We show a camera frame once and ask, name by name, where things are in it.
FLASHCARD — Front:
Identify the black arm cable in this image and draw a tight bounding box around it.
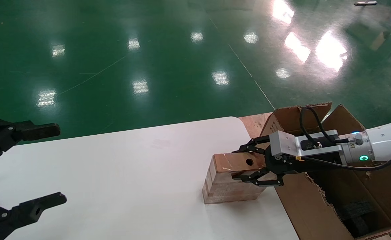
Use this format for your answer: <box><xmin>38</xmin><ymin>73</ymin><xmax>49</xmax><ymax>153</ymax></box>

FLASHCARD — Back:
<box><xmin>294</xmin><ymin>140</ymin><xmax>391</xmax><ymax>172</ymax></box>

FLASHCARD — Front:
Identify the black foam block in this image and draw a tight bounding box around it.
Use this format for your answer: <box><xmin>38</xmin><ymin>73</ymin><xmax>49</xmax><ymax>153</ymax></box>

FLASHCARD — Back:
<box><xmin>336</xmin><ymin>199</ymin><xmax>381</xmax><ymax>235</ymax></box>

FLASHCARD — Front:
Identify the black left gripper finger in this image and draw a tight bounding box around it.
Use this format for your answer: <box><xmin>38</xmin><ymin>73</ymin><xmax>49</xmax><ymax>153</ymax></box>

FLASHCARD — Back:
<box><xmin>0</xmin><ymin>192</ymin><xmax>67</xmax><ymax>240</ymax></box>
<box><xmin>0</xmin><ymin>119</ymin><xmax>61</xmax><ymax>166</ymax></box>

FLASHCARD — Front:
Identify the black looped camera cable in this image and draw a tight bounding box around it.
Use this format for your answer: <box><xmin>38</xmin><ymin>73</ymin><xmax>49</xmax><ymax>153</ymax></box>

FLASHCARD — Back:
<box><xmin>299</xmin><ymin>106</ymin><xmax>351</xmax><ymax>144</ymax></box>

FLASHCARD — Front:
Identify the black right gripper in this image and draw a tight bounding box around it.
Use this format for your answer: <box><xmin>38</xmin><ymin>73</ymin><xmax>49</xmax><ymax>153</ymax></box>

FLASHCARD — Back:
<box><xmin>232</xmin><ymin>136</ymin><xmax>346</xmax><ymax>186</ymax></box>

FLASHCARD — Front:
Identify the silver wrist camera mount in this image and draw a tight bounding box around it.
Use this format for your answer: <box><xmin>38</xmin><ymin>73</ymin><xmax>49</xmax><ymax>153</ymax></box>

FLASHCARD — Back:
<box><xmin>269</xmin><ymin>129</ymin><xmax>340</xmax><ymax>158</ymax></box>

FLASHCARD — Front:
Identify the big open cardboard box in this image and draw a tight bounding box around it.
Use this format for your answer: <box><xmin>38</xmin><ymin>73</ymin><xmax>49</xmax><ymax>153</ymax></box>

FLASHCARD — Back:
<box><xmin>260</xmin><ymin>103</ymin><xmax>391</xmax><ymax>240</ymax></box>

